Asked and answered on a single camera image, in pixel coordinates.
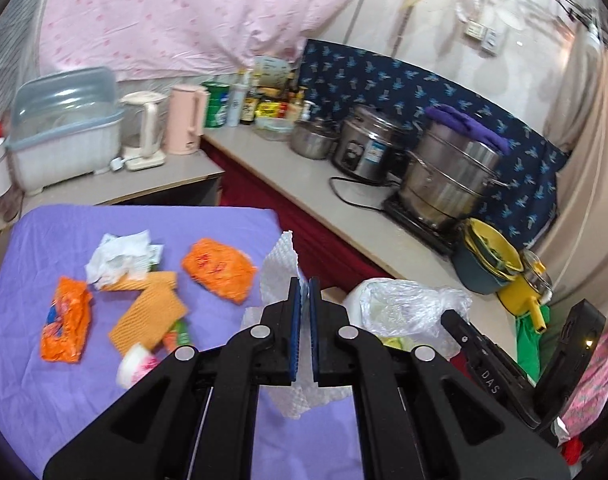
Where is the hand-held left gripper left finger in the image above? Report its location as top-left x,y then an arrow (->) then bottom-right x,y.
43,276 -> 305,480

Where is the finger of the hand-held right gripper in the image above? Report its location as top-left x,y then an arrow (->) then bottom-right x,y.
440,309 -> 542,428

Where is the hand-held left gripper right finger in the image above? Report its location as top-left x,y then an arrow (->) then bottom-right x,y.
308,276 -> 571,480

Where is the white paper towel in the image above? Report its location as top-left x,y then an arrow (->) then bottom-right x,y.
241,230 -> 355,421

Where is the white trash bin with liner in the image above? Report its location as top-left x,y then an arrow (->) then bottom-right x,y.
344,277 -> 472,361

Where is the orange plastic bag red print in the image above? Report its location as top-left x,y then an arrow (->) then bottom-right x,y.
180,238 -> 259,305

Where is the orange foam pad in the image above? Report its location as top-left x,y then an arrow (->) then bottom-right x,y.
106,271 -> 179,292
108,280 -> 189,353

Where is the pink and white paper cup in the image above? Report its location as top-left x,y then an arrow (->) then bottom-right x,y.
116,342 -> 161,388

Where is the white plastic wrapper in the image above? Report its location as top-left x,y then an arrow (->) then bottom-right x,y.
85,230 -> 165,290

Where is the orange snack packet blue print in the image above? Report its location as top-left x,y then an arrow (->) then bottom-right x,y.
39,276 -> 94,363

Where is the person's right forearm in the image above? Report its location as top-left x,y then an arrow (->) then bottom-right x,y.
559,327 -> 608,443

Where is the green plastic bag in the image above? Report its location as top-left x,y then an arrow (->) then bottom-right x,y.
515,305 -> 552,376

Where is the yellow pot with lid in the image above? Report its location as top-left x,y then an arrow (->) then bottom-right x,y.
496,250 -> 555,333

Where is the large yellow and blue basin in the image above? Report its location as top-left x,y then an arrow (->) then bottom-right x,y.
451,245 -> 526,296

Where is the dark red cloth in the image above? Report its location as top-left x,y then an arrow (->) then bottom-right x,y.
199,140 -> 390,286

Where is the small yellow and blue basin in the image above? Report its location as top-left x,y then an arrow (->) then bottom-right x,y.
459,217 -> 522,281

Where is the black induction cooker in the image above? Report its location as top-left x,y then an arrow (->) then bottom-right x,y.
381,195 -> 465,256

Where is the beige curtain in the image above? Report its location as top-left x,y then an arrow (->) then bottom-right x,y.
534,35 -> 608,311

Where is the small steel pot with lid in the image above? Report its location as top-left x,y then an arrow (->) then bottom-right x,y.
290,117 -> 341,161

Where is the steel rice cooker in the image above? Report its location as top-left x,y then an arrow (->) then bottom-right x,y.
331,105 -> 415,183

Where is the large steel steamer pot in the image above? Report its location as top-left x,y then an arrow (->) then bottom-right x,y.
398,120 -> 510,231

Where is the glass food container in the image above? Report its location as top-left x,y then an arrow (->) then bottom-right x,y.
254,116 -> 296,142

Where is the yellow packet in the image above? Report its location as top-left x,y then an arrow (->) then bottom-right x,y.
256,100 -> 290,120

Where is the dark sauce bottle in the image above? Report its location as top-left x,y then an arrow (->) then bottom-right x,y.
240,87 -> 259,126

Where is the white bottle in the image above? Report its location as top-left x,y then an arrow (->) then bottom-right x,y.
227,72 -> 245,127

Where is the green can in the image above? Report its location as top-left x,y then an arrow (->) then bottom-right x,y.
201,81 -> 232,128

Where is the pink electric kettle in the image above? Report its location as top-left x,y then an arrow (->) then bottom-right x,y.
163,84 -> 210,156

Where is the purple cloth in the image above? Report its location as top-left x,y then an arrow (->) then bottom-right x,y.
424,104 -> 512,156

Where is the navy patterned cloth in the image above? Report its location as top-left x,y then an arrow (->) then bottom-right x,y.
296,39 -> 570,251

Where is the purple tablecloth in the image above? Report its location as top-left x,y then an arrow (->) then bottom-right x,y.
0,203 -> 365,480

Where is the dish drainer box with lid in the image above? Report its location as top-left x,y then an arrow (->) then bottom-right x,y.
6,66 -> 126,196

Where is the pink dotted curtain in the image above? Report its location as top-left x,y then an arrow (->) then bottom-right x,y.
34,0 -> 380,83

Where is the grey mesh curtain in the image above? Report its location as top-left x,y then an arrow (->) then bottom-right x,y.
0,10 -> 50,126

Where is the black power cable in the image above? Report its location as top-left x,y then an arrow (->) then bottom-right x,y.
329,176 -> 400,211

